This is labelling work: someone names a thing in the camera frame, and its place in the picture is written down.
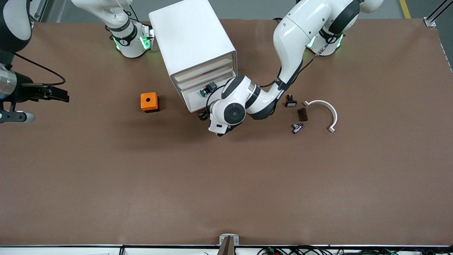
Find white plastic drawer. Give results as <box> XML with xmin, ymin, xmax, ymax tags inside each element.
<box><xmin>180</xmin><ymin>75</ymin><xmax>238</xmax><ymax>114</ymax></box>
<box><xmin>176</xmin><ymin>64</ymin><xmax>235</xmax><ymax>90</ymax></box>
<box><xmin>173</xmin><ymin>55</ymin><xmax>235</xmax><ymax>83</ymax></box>

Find green push button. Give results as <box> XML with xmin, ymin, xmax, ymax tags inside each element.
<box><xmin>199</xmin><ymin>81</ymin><xmax>217</xmax><ymax>98</ymax></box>

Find orange button box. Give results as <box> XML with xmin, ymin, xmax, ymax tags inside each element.
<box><xmin>141</xmin><ymin>92</ymin><xmax>160</xmax><ymax>113</ymax></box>

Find white drawer cabinet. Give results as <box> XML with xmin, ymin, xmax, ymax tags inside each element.
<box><xmin>148</xmin><ymin>0</ymin><xmax>237</xmax><ymax>92</ymax></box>

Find brown table cover mat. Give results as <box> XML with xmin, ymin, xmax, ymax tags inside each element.
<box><xmin>0</xmin><ymin>18</ymin><xmax>453</xmax><ymax>247</ymax></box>

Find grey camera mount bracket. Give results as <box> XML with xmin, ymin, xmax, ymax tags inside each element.
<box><xmin>218</xmin><ymin>234</ymin><xmax>239</xmax><ymax>255</ymax></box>

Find white curved bracket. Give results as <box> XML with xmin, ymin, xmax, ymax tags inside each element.
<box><xmin>303</xmin><ymin>100</ymin><xmax>338</xmax><ymax>133</ymax></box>

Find white table edge rail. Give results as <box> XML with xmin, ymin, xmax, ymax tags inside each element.
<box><xmin>0</xmin><ymin>244</ymin><xmax>453</xmax><ymax>255</ymax></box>

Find aluminium frame profile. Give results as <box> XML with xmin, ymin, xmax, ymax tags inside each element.
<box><xmin>424</xmin><ymin>0</ymin><xmax>453</xmax><ymax>27</ymax></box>

